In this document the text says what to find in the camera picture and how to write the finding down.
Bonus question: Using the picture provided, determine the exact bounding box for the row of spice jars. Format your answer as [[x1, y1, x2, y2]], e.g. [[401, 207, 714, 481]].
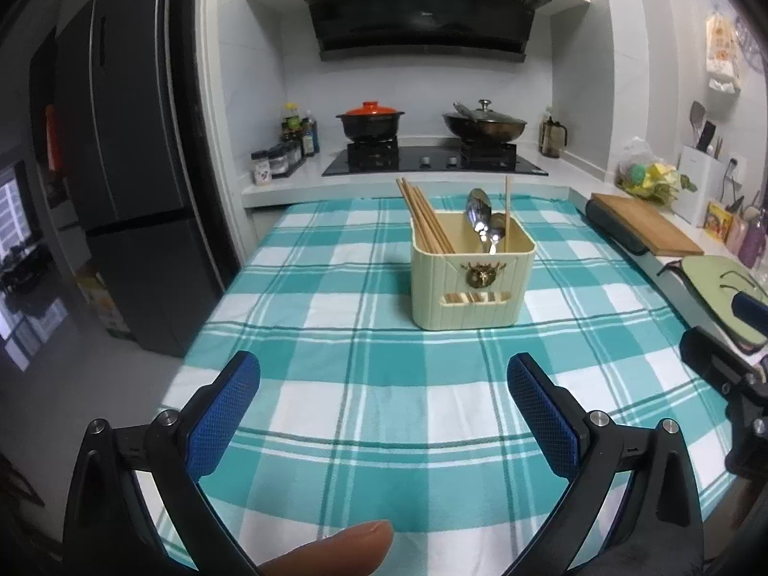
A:
[[251, 144, 302, 186]]

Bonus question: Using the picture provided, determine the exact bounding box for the white knife holder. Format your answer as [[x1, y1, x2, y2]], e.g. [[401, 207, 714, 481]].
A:
[[678, 145, 730, 226]]

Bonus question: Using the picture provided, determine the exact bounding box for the black clay pot red lid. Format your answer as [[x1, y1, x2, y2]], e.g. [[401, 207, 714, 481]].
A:
[[336, 102, 408, 142]]

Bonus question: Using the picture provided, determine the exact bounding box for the teal checkered tablecloth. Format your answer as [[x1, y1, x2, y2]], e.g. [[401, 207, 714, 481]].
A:
[[161, 195, 742, 571]]

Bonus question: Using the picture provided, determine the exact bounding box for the plastic bag of yellow cloths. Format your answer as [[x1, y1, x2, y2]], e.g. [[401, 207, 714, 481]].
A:
[[618, 138, 697, 208]]

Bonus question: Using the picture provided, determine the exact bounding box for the yellow printed tin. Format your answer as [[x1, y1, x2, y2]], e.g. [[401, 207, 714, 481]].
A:
[[705, 201, 734, 238]]

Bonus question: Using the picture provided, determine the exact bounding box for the hanging printed packet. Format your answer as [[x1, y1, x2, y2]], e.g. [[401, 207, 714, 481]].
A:
[[705, 12, 740, 94]]

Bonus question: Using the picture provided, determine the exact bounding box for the black spatula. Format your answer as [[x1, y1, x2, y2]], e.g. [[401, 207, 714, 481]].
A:
[[689, 101, 708, 148]]

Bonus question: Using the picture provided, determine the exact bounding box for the green plastic cutting board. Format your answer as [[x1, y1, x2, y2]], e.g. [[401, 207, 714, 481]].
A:
[[681, 255, 768, 355]]

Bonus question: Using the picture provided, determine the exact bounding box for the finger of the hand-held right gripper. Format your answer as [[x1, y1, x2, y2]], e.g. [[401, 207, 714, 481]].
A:
[[731, 289, 768, 323], [680, 325, 768, 394]]

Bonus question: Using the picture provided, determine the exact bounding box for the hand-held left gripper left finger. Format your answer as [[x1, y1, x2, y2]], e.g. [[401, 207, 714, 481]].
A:
[[63, 349, 262, 576]]

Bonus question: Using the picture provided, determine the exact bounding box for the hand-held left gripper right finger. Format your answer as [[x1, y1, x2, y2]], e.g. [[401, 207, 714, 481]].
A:
[[507, 353, 706, 576]]

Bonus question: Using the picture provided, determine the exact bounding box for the purple bottle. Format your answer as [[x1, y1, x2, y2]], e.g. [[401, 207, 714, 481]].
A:
[[738, 225, 768, 268]]

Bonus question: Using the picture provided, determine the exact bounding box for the green glass jug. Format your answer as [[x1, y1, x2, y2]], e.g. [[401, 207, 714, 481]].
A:
[[538, 109, 568, 158]]

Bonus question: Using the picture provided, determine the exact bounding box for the black range hood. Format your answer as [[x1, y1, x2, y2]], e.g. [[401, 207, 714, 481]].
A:
[[297, 0, 554, 62]]

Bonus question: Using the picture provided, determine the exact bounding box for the black wok with lid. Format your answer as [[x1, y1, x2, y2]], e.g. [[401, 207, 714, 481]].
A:
[[443, 99, 529, 145]]

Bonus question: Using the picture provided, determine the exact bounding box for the cream utensil holder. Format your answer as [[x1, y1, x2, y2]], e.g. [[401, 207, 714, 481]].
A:
[[411, 211, 537, 331]]

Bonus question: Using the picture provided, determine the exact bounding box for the cardboard box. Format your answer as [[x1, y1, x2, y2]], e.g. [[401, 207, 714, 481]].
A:
[[75, 264, 133, 340]]

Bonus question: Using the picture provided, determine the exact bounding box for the wooden cutting board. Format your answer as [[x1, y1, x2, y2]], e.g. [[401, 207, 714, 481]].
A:
[[591, 192, 705, 257]]

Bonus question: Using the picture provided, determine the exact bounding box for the black gas cooktop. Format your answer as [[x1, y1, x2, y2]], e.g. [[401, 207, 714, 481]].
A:
[[322, 144, 550, 178]]

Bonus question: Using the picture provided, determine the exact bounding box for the dark grey refrigerator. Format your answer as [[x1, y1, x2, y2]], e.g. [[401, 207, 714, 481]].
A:
[[54, 0, 235, 358]]

